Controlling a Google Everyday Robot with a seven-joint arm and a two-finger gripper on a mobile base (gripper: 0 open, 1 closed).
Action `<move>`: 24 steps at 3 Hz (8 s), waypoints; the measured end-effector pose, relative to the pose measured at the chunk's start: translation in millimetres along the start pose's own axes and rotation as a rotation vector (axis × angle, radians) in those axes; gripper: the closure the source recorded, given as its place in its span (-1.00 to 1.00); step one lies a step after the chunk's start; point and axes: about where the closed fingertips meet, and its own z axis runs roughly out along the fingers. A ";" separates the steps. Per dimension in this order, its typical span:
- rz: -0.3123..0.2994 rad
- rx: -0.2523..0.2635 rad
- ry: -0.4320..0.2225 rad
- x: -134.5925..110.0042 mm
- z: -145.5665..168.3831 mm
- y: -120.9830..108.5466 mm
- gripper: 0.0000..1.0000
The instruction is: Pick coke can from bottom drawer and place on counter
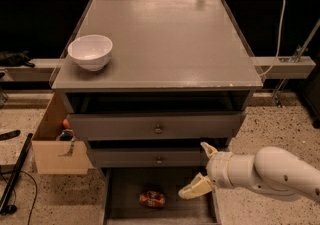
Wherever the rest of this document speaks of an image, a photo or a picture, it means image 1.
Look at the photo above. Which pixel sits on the grey bottom drawer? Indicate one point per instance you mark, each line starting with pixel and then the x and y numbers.
pixel 125 186

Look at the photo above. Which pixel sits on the grey top drawer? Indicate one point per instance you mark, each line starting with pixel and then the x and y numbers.
pixel 155 126

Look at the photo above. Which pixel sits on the grey drawer cabinet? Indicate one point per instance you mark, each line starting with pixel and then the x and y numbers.
pixel 168 56

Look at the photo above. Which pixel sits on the cardboard box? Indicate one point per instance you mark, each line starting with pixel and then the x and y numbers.
pixel 53 156

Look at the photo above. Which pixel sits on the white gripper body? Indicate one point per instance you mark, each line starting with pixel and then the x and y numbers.
pixel 218 168

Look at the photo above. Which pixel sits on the white ceramic bowl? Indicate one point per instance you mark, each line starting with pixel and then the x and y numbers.
pixel 91 52

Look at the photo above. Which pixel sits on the black pole with base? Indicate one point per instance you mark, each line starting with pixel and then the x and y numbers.
pixel 5 208

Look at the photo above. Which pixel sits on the black flat tool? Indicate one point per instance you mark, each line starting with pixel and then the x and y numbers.
pixel 9 135

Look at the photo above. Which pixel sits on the grey middle drawer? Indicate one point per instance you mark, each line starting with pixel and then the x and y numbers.
pixel 147 157

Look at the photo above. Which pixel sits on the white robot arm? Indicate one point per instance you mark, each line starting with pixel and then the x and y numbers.
pixel 272 172

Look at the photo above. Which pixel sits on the grey drawer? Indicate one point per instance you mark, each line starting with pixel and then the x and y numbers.
pixel 155 126
pixel 125 186
pixel 147 157

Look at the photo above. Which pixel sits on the orange ball in box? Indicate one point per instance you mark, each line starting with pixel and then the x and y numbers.
pixel 66 124

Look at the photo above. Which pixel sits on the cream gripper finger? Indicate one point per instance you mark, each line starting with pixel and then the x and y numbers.
pixel 199 186
pixel 209 150

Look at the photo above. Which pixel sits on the red coke can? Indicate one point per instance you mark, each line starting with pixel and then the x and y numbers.
pixel 152 199

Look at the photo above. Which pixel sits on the black cloth on shelf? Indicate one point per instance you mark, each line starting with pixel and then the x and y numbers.
pixel 15 59

